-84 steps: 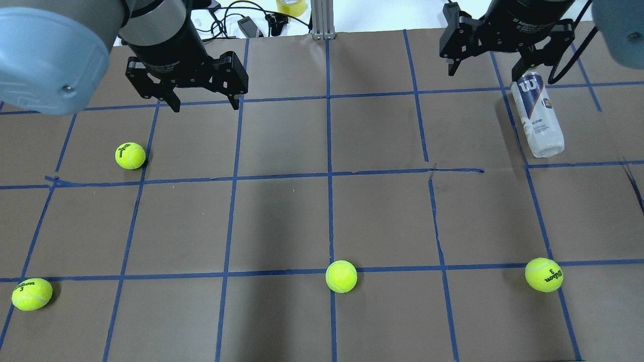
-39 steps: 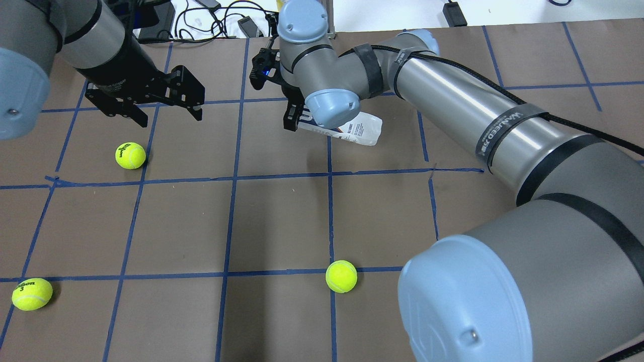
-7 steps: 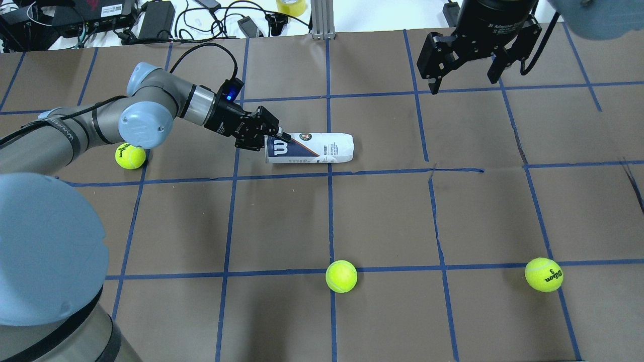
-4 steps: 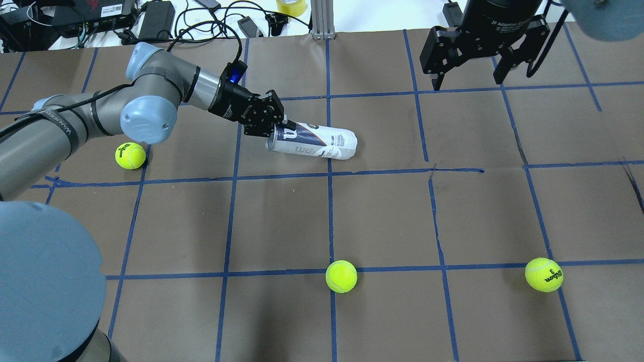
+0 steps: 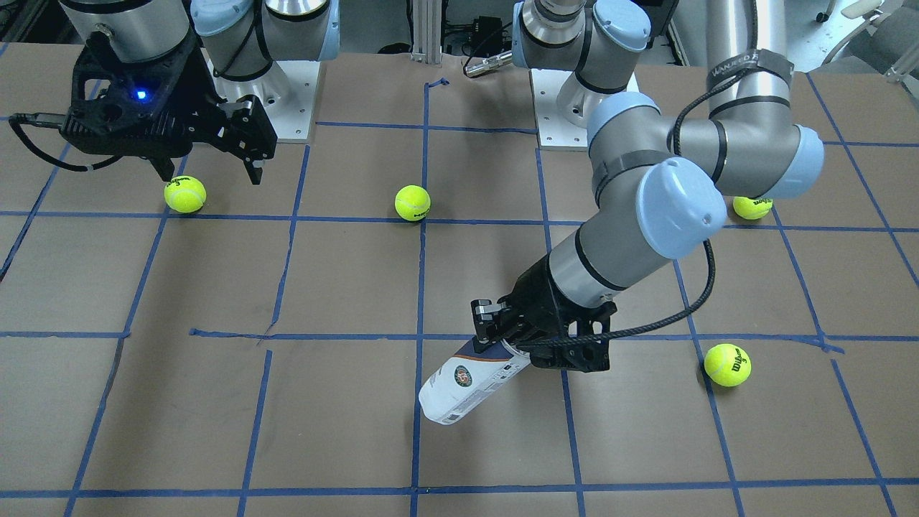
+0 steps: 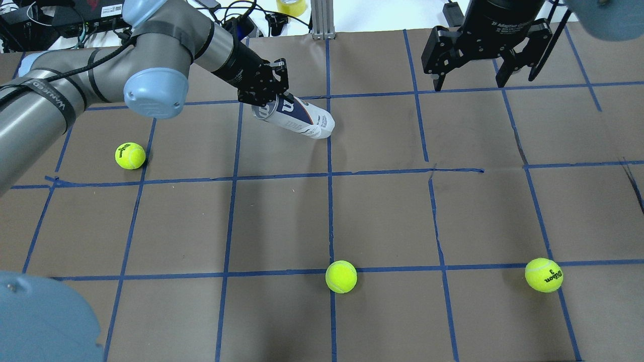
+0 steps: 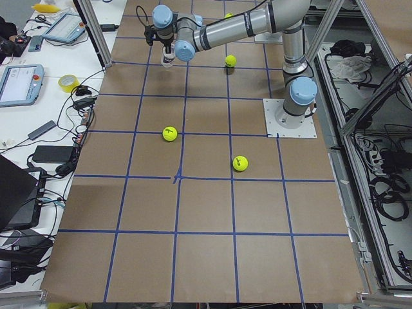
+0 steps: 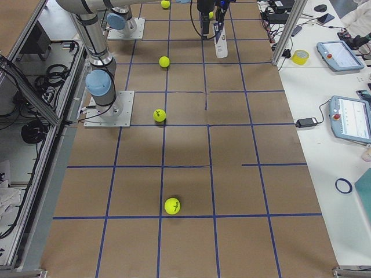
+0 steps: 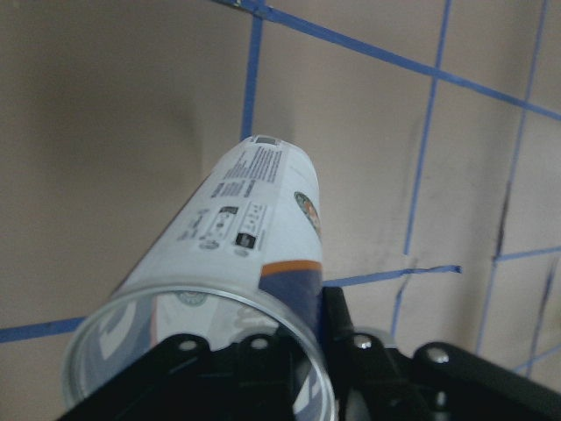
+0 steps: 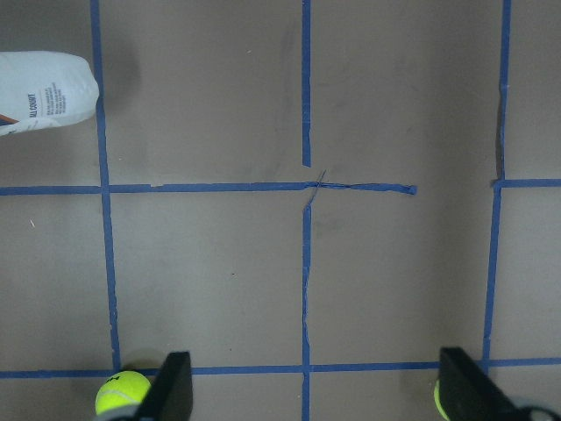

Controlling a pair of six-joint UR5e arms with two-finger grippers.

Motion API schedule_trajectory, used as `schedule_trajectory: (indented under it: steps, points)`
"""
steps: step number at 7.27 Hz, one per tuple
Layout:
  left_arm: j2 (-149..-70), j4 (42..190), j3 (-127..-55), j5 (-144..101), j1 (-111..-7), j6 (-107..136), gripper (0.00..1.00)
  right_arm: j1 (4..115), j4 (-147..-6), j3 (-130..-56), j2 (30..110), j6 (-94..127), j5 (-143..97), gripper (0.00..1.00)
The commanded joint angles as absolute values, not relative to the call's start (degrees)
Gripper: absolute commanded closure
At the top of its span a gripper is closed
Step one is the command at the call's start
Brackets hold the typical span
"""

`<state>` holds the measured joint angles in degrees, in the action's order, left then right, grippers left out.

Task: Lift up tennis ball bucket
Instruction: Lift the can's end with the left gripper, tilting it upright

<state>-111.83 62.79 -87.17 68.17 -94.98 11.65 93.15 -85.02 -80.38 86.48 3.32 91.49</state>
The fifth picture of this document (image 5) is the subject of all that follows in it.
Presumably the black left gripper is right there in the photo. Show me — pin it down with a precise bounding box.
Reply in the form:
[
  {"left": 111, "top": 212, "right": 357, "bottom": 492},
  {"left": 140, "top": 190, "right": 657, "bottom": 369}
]
[{"left": 470, "top": 255, "right": 595, "bottom": 353}]

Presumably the clear tennis ball can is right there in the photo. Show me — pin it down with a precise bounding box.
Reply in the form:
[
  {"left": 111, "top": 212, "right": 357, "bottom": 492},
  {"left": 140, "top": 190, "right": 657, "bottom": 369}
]
[{"left": 418, "top": 337, "right": 531, "bottom": 425}]

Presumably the tennis ball near base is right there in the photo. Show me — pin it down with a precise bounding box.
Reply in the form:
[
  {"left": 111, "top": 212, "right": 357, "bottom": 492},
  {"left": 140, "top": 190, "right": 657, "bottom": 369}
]
[{"left": 732, "top": 196, "right": 774, "bottom": 220}]

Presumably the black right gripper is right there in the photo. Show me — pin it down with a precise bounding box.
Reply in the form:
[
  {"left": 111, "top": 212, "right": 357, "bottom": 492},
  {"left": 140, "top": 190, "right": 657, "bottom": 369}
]
[{"left": 152, "top": 93, "right": 278, "bottom": 185}]

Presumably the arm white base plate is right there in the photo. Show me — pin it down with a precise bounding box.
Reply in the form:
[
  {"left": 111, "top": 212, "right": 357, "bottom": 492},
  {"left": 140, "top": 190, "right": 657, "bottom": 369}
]
[
  {"left": 214, "top": 61, "right": 322, "bottom": 144},
  {"left": 531, "top": 69, "right": 610, "bottom": 152}
]

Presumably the silver flashlight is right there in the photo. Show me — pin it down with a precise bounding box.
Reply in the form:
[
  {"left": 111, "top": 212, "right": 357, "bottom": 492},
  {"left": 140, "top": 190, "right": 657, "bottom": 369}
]
[{"left": 463, "top": 50, "right": 513, "bottom": 78}]

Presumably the tennis ball near table centre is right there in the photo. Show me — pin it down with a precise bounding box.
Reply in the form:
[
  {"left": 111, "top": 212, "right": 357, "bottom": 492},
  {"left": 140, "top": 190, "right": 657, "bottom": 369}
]
[{"left": 703, "top": 343, "right": 752, "bottom": 387}]

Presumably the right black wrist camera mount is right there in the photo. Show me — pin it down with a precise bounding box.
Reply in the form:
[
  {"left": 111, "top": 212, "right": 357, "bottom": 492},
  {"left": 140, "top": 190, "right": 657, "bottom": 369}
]
[{"left": 59, "top": 29, "right": 221, "bottom": 159}]

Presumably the tennis ball middle of row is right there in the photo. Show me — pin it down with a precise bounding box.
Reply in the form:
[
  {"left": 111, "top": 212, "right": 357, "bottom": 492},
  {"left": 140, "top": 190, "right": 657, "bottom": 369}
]
[{"left": 394, "top": 185, "right": 432, "bottom": 222}]

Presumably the tennis ball far end row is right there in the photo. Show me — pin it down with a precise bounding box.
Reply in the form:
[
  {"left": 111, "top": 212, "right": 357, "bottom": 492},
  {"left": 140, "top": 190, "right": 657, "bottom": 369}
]
[{"left": 164, "top": 174, "right": 207, "bottom": 213}]

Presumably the aluminium frame post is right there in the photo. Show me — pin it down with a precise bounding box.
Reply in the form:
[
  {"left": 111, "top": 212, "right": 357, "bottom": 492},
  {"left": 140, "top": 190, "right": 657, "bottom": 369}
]
[{"left": 410, "top": 0, "right": 444, "bottom": 67}]

